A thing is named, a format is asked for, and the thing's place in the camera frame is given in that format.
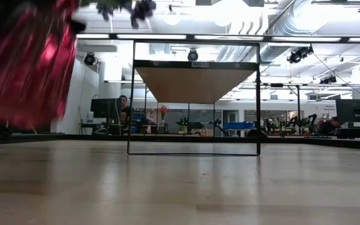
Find dark office desk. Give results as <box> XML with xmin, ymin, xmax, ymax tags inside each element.
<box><xmin>335</xmin><ymin>126</ymin><xmax>360</xmax><ymax>141</ymax></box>
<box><xmin>79</xmin><ymin>122</ymin><xmax>128</xmax><ymax>136</ymax></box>

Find thin black overhead cable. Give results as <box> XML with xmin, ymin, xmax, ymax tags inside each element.
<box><xmin>311</xmin><ymin>52</ymin><xmax>360</xmax><ymax>101</ymax></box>

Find blue plastic bin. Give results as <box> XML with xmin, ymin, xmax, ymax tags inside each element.
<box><xmin>222</xmin><ymin>122</ymin><xmax>256</xmax><ymax>131</ymax></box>

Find silver spiral ventilation duct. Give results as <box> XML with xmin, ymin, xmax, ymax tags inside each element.
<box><xmin>259</xmin><ymin>0</ymin><xmax>328</xmax><ymax>65</ymax></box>

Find brown cardboard box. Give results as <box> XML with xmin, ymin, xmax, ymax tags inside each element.
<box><xmin>195</xmin><ymin>128</ymin><xmax>214</xmax><ymax>137</ymax></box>

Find black computer monitor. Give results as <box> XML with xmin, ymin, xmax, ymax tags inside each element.
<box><xmin>335</xmin><ymin>99</ymin><xmax>360</xmax><ymax>123</ymax></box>
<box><xmin>90</xmin><ymin>97</ymin><xmax>124</xmax><ymax>119</ymax></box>

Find person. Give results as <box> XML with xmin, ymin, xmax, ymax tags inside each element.
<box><xmin>118</xmin><ymin>94</ymin><xmax>130</xmax><ymax>125</ymax></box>
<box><xmin>319</xmin><ymin>116</ymin><xmax>343</xmax><ymax>136</ymax></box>

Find black cable reel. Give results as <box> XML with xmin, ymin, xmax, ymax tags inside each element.
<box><xmin>319</xmin><ymin>75</ymin><xmax>338</xmax><ymax>85</ymax></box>
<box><xmin>187</xmin><ymin>49</ymin><xmax>199</xmax><ymax>63</ymax></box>
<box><xmin>286</xmin><ymin>45</ymin><xmax>314</xmax><ymax>65</ymax></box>
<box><xmin>83</xmin><ymin>52</ymin><xmax>96</xmax><ymax>66</ymax></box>

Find red glass vase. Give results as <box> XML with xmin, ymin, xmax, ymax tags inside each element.
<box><xmin>0</xmin><ymin>0</ymin><xmax>79</xmax><ymax>129</ymax></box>

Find black metal frame shelf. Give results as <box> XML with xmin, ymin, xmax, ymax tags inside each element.
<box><xmin>126</xmin><ymin>39</ymin><xmax>261</xmax><ymax>156</ymax></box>

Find black background station frame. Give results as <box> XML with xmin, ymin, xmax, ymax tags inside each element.
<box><xmin>261</xmin><ymin>82</ymin><xmax>302</xmax><ymax>136</ymax></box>

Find pink flower bouquet vase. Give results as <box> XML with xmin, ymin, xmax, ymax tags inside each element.
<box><xmin>158</xmin><ymin>104</ymin><xmax>170</xmax><ymax>126</ymax></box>

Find black metal table frame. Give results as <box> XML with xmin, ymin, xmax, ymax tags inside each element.
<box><xmin>0</xmin><ymin>132</ymin><xmax>360</xmax><ymax>151</ymax></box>

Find purple artificial flower sprig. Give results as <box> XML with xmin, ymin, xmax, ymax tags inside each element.
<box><xmin>129</xmin><ymin>0</ymin><xmax>158</xmax><ymax>31</ymax></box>

